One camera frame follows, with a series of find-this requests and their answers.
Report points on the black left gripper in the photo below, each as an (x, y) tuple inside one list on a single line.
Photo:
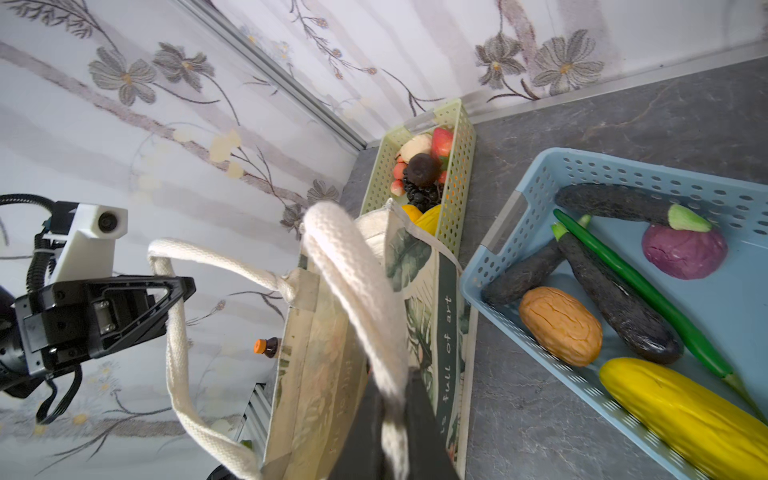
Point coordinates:
[(47, 336)]

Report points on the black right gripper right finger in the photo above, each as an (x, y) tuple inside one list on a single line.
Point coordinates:
[(428, 457)]

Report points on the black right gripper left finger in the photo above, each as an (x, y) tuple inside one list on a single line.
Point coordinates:
[(362, 457)]

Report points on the cream floral tote bag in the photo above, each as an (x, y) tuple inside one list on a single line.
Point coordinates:
[(374, 295)]

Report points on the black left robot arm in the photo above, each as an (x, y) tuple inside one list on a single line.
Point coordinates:
[(42, 263)]

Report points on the small brown orange-capped bottle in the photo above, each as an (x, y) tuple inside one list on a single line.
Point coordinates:
[(267, 347)]

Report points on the brown potato toy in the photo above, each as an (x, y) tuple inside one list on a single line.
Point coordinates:
[(562, 325)]

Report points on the green plastic fruit basket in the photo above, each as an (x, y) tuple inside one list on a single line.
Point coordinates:
[(398, 146)]

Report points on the yellow mango toy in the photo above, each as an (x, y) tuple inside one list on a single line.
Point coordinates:
[(429, 221)]

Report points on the dark eggplant toy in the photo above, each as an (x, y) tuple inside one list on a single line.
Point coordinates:
[(629, 204), (643, 330)]

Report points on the blue plastic vegetable basket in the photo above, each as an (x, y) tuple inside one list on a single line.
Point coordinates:
[(729, 306)]

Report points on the green chili pepper toy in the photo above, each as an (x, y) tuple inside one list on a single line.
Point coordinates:
[(693, 338)]

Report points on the dark avocado toy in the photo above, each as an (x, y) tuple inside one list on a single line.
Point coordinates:
[(423, 170)]

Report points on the red apple toy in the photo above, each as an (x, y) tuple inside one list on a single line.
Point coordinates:
[(442, 142)]

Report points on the purple onion toy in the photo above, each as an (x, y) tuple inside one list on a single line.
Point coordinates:
[(683, 254)]

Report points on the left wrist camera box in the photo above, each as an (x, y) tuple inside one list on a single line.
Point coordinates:
[(84, 238)]

